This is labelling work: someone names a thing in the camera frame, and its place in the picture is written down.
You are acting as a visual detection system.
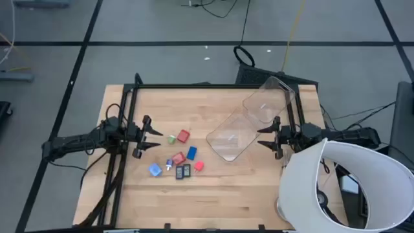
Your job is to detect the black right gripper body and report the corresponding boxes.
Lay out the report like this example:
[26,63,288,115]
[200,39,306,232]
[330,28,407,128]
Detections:
[272,115,294,161]

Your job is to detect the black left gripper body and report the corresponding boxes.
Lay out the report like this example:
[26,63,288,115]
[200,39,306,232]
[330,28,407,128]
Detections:
[127,115,152,160]

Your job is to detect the light blue card box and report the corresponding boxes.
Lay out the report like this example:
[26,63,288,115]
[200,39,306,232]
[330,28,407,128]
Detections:
[148,162,163,177]

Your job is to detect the clear plastic bin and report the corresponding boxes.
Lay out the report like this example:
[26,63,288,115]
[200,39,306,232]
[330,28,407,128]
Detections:
[242,75,297,125]
[205,106,276,162]

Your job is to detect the white lamp shade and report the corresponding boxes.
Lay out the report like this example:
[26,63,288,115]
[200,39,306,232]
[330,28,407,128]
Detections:
[278,137,414,233]

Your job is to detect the black mesh computer case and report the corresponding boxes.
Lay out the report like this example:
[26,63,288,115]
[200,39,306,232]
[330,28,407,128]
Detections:
[235,63,320,90]

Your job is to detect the dark grey cabinet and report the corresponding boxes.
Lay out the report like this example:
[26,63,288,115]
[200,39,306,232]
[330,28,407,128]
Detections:
[387,80,414,162]

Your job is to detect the grey floor bar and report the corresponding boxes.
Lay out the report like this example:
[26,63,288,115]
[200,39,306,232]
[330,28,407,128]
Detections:
[0,71,35,83]
[12,0,71,8]

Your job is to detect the black table frame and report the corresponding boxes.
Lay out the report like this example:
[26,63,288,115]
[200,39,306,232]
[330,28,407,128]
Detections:
[76,82,308,233]

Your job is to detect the black coiled floor cable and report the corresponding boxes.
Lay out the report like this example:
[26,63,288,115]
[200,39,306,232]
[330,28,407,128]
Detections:
[233,0,256,68]

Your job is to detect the yellow hanging cable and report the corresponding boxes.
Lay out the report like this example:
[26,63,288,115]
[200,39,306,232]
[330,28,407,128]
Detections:
[281,0,307,72]

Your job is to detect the black floor cable tangle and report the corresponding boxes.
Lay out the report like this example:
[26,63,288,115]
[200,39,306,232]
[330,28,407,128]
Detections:
[179,0,239,19]

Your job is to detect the yellow floor cable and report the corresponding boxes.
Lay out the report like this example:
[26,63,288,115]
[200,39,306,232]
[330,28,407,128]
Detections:
[0,32,33,72]

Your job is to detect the white floor cable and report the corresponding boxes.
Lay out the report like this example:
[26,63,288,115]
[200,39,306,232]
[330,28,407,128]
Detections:
[0,0,16,65]

